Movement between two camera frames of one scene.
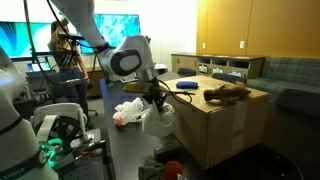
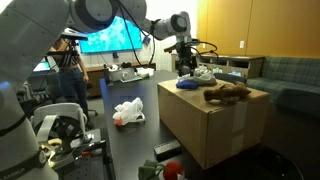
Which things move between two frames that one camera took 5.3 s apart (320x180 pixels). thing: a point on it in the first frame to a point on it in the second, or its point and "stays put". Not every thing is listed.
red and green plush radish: [152, 170] stays put
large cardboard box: [219, 130] stays put
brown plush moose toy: [230, 93] stays put
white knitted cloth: [159, 123] to [202, 75]
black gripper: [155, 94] to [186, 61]
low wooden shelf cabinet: [207, 64] stays put
